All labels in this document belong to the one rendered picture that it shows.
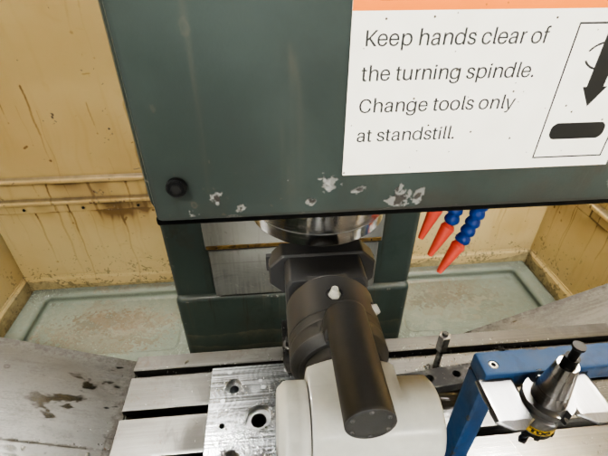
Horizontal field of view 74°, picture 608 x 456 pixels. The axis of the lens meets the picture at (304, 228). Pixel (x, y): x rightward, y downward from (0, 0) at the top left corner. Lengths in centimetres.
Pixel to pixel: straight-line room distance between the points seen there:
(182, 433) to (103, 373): 52
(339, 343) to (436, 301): 137
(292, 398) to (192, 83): 22
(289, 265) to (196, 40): 28
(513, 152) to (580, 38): 6
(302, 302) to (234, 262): 73
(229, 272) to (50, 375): 59
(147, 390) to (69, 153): 80
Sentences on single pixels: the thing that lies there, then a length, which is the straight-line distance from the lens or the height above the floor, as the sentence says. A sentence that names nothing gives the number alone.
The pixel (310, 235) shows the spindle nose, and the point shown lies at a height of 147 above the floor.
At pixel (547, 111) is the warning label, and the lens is 25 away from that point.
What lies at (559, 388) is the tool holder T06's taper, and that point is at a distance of 62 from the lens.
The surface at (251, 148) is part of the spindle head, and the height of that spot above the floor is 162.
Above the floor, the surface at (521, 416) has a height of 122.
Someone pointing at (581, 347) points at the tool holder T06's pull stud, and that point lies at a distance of 59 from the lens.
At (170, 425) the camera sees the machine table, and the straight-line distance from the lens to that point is 96.
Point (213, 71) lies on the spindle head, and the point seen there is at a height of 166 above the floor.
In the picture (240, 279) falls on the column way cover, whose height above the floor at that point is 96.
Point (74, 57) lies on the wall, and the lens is 136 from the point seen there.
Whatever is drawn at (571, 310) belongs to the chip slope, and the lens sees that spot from 152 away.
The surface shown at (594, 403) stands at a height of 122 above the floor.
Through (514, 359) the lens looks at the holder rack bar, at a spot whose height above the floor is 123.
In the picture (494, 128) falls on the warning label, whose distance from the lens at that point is 24.
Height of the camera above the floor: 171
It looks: 35 degrees down
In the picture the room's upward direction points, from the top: straight up
